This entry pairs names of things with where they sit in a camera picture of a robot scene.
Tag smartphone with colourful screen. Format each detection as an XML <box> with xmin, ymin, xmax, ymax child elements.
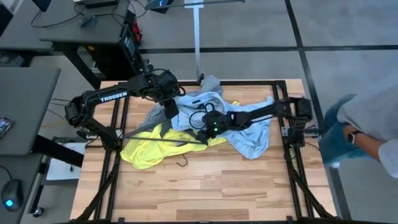
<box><xmin>0</xmin><ymin>115</ymin><xmax>15</xmax><ymax>139</ymax></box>

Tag yellow extension cord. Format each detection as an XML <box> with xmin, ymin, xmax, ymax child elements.
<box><xmin>40</xmin><ymin>119</ymin><xmax>68</xmax><ymax>128</ymax></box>

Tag person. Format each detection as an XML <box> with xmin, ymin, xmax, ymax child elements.
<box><xmin>318</xmin><ymin>79</ymin><xmax>398</xmax><ymax>180</ymax></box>

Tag black device with cyan light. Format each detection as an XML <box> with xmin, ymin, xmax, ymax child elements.
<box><xmin>149</xmin><ymin>0</ymin><xmax>170</xmax><ymax>14</ymax></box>

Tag yellow t-shirt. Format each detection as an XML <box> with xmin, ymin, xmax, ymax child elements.
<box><xmin>120</xmin><ymin>100</ymin><xmax>240</xmax><ymax>170</ymax></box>

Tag light blue patterned shirt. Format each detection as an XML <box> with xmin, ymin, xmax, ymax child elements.
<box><xmin>170</xmin><ymin>90</ymin><xmax>275</xmax><ymax>160</ymax></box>

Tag black aluminium table frame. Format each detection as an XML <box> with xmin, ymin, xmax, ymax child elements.
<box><xmin>73</xmin><ymin>79</ymin><xmax>336</xmax><ymax>223</ymax></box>

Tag white paper sheet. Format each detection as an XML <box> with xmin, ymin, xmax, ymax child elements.
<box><xmin>45</xmin><ymin>142</ymin><xmax>88</xmax><ymax>182</ymax></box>

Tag white rack pole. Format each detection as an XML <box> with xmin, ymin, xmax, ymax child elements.
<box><xmin>185</xmin><ymin>0</ymin><xmax>205</xmax><ymax>78</ymax></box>

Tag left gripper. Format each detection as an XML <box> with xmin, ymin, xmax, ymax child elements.
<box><xmin>146</xmin><ymin>70</ymin><xmax>184</xmax><ymax>120</ymax></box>

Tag dark grey desk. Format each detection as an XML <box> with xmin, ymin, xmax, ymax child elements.
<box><xmin>39</xmin><ymin>0</ymin><xmax>131</xmax><ymax>44</ymax></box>

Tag black box on desk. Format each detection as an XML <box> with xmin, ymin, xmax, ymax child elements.
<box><xmin>84</xmin><ymin>0</ymin><xmax>119</xmax><ymax>9</ymax></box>

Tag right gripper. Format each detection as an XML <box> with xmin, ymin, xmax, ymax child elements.
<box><xmin>196</xmin><ymin>110</ymin><xmax>242</xmax><ymax>146</ymax></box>

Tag grey clothes hanger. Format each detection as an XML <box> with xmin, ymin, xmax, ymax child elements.
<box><xmin>175</xmin><ymin>154</ymin><xmax>189</xmax><ymax>168</ymax></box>
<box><xmin>123</xmin><ymin>119</ymin><xmax>210</xmax><ymax>146</ymax></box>

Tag black wrist watch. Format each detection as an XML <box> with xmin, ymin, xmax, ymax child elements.
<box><xmin>347</xmin><ymin>129</ymin><xmax>359</xmax><ymax>146</ymax></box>

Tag grey computer mouse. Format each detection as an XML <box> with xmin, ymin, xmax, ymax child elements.
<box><xmin>77</xmin><ymin>14</ymin><xmax>98</xmax><ymax>28</ymax></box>

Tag black computer mouse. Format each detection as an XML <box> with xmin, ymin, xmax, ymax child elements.
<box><xmin>1</xmin><ymin>179</ymin><xmax>24</xmax><ymax>212</ymax></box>

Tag black monitor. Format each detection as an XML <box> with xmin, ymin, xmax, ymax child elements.
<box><xmin>0</xmin><ymin>2</ymin><xmax>14</xmax><ymax>37</ymax></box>
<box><xmin>30</xmin><ymin>0</ymin><xmax>52</xmax><ymax>12</ymax></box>

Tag black desk foot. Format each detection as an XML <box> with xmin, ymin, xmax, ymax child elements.
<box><xmin>30</xmin><ymin>134</ymin><xmax>85</xmax><ymax>168</ymax></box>

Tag black computer tower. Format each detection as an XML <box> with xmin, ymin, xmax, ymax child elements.
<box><xmin>84</xmin><ymin>11</ymin><xmax>147</xmax><ymax>80</ymax></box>

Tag grey t-shirt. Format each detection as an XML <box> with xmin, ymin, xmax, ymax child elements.
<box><xmin>141</xmin><ymin>74</ymin><xmax>223</xmax><ymax>131</ymax></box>

